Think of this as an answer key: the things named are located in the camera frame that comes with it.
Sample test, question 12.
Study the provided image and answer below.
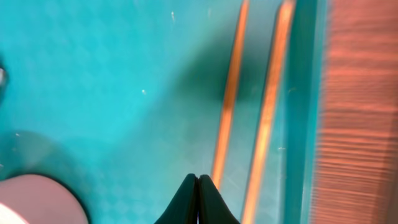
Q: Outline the pink bowl with food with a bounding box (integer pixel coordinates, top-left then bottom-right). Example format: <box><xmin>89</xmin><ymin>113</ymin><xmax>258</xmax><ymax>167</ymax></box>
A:
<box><xmin>1</xmin><ymin>174</ymin><xmax>89</xmax><ymax>224</ymax></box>

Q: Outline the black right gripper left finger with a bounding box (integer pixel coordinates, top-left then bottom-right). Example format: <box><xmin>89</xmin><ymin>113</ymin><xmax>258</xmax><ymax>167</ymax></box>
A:
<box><xmin>155</xmin><ymin>174</ymin><xmax>198</xmax><ymax>224</ymax></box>

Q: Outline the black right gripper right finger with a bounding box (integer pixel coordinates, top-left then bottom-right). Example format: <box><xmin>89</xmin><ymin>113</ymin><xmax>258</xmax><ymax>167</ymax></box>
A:
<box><xmin>198</xmin><ymin>175</ymin><xmax>239</xmax><ymax>224</ymax></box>

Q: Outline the teal plastic tray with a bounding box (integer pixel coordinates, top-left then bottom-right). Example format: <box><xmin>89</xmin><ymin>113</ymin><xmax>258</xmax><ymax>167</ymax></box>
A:
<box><xmin>1</xmin><ymin>0</ymin><xmax>330</xmax><ymax>223</ymax></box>

